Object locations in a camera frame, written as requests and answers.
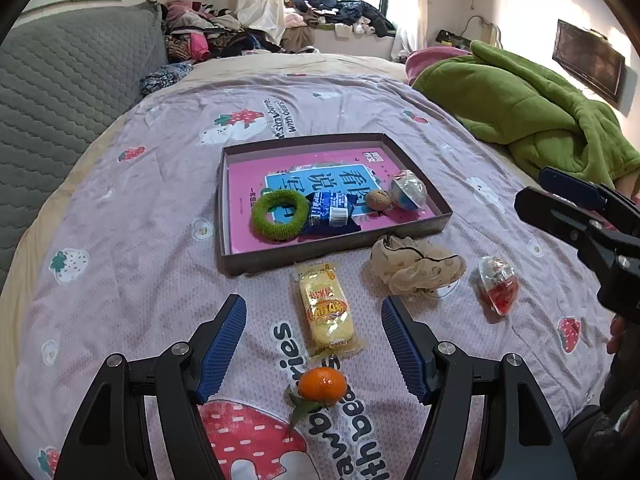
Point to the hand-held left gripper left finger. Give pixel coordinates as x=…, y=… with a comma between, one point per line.
x=225, y=345

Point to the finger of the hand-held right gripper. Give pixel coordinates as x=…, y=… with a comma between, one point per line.
x=570, y=185
x=550, y=210

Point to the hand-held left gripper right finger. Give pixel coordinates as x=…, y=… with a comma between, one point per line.
x=405, y=350

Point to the yellow snack cake packet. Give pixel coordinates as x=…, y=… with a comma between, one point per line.
x=327, y=310

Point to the shallow grey cardboard box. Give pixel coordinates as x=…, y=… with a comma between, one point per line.
x=340, y=247

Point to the blue clear toy capsule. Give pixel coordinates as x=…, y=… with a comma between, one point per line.
x=407, y=192

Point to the brown walnut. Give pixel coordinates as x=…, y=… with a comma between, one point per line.
x=377, y=200

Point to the blue white candy packet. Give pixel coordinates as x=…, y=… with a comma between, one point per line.
x=325, y=210

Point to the person's right hand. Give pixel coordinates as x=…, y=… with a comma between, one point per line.
x=616, y=337

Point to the beige dotted scrunchie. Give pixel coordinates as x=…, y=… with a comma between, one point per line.
x=410, y=270

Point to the mandarin orange with leaf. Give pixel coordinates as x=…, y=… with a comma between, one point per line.
x=322, y=385

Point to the red clear toy capsule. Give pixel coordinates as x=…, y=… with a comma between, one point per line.
x=500, y=285

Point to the green fleece blanket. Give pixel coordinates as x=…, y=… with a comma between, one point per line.
x=515, y=100

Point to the person's dark clothing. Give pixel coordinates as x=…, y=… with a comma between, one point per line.
x=605, y=435

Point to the strawberry printed bed sheet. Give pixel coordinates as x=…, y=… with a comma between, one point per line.
x=150, y=210

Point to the pink children's book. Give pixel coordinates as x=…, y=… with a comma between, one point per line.
x=245, y=180

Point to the pink pillow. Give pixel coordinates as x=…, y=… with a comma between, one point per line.
x=430, y=60

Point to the cream curtain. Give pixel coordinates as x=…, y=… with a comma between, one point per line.
x=260, y=0
x=415, y=5

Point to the dark floral cloth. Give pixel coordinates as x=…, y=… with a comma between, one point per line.
x=165, y=79

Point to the clothes heap on windowsill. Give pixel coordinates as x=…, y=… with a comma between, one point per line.
x=340, y=10

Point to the beige mattress cover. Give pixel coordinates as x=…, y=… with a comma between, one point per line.
x=300, y=65

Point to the grey quilted headboard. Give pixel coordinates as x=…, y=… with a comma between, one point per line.
x=60, y=90

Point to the pile of mixed clothes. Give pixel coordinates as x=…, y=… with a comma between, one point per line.
x=210, y=30

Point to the dark wall screen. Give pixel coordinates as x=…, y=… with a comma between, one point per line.
x=590, y=60

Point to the black device by wall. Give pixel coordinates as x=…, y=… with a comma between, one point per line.
x=452, y=40

